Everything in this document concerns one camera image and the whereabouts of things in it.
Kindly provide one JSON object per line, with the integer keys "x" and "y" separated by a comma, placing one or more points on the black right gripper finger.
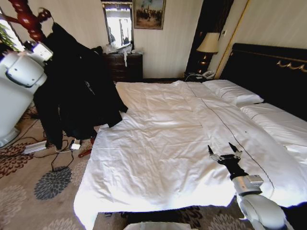
{"x": 212, "y": 154}
{"x": 236, "y": 152}

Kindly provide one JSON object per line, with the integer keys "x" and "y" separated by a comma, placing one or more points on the black jacket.
{"x": 72, "y": 83}

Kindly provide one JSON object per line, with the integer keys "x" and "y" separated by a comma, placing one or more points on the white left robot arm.
{"x": 16, "y": 95}

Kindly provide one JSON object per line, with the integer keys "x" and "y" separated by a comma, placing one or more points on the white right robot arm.
{"x": 259, "y": 210}

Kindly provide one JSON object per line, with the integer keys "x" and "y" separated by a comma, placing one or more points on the white folded bed sheet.
{"x": 280, "y": 124}

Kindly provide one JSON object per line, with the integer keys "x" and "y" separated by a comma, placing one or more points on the white duvet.
{"x": 156, "y": 143}

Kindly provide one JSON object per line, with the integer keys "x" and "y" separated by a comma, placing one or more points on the white pillow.
{"x": 232, "y": 92}

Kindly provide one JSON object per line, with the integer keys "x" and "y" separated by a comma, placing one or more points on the white desk telephone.
{"x": 208, "y": 74}

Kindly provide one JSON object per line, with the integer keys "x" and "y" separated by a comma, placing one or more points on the dark nightstand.
{"x": 192, "y": 76}

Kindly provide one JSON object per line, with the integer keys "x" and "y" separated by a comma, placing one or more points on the dark wooden headboard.
{"x": 263, "y": 72}

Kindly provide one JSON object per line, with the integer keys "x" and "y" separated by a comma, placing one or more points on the white robot front shell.
{"x": 158, "y": 226}

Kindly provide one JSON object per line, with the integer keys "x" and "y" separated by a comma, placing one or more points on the table lamp with beige shade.
{"x": 208, "y": 43}

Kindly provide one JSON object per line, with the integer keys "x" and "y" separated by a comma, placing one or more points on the dark wooden dresser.
{"x": 122, "y": 69}

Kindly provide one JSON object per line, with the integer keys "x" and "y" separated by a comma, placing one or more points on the white charger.
{"x": 75, "y": 146}

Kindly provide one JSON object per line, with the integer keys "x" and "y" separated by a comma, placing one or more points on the clear plastic bag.
{"x": 110, "y": 49}

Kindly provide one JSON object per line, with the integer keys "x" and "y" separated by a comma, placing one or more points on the framed painting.
{"x": 148, "y": 13}

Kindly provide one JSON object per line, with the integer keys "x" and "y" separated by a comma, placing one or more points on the white power strip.
{"x": 34, "y": 147}

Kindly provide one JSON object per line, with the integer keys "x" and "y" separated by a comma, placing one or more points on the red wooden coat stand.
{"x": 26, "y": 14}

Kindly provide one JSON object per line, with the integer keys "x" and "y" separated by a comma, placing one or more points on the green plant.
{"x": 7, "y": 38}

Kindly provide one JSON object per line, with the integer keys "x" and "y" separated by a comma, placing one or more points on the wall mirror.
{"x": 118, "y": 26}

